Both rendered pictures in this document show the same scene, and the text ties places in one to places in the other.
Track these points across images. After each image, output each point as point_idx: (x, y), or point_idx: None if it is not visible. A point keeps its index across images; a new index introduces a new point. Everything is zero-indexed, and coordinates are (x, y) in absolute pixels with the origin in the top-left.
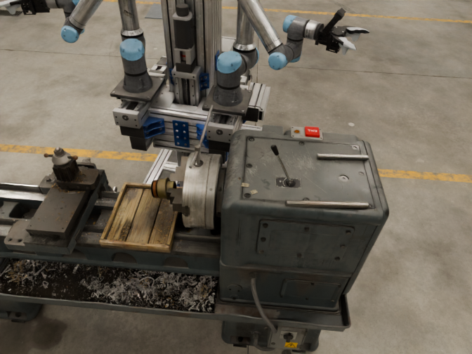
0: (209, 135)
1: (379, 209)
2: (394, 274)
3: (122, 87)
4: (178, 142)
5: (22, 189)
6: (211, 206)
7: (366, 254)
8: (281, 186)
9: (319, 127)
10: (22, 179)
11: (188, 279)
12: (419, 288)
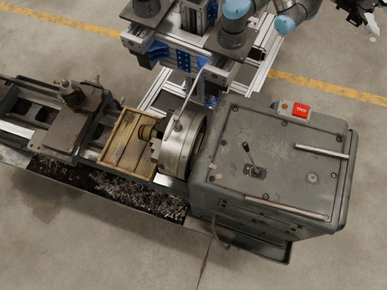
0: (205, 76)
1: (334, 224)
2: (353, 203)
3: (131, 8)
4: (181, 67)
5: (46, 94)
6: (182, 170)
7: (314, 236)
8: (246, 174)
9: (337, 38)
10: (65, 52)
11: None
12: (371, 221)
